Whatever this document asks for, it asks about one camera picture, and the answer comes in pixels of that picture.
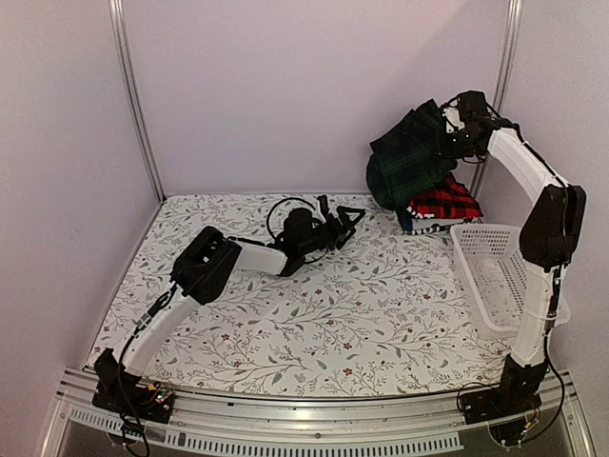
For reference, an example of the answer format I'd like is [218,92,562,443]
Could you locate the floral patterned table cloth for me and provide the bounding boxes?
[93,192,524,398]

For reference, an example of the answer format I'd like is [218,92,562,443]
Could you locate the folded navy blue shirt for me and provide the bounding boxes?
[396,209,481,236]

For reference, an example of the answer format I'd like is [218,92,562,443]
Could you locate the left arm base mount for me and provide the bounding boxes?
[92,348,175,424]

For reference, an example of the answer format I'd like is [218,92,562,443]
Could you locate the aluminium frame post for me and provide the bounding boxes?
[468,0,524,196]
[108,0,167,204]

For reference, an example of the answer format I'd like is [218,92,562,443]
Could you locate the white plastic laundry basket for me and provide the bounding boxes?
[449,223,572,334]

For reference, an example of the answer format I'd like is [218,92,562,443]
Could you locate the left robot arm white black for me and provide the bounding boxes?
[94,195,365,413]

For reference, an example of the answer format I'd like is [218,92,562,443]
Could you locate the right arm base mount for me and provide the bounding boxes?
[456,355,548,447]

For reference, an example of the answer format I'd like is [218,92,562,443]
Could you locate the dark green plaid garment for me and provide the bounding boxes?
[365,99,458,210]

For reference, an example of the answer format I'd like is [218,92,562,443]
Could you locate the left aluminium frame post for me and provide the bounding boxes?
[108,0,167,204]

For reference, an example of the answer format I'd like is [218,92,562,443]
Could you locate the aluminium front rail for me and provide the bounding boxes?
[42,368,600,456]

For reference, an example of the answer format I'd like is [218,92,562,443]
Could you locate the red black plaid shirt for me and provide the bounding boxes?
[405,172,483,220]

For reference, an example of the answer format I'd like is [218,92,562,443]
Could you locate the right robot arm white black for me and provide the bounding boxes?
[439,90,586,415]

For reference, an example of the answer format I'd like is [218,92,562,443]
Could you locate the right aluminium frame post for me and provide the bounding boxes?
[468,0,524,196]

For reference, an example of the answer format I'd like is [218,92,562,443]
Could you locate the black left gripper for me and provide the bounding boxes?
[299,207,364,256]

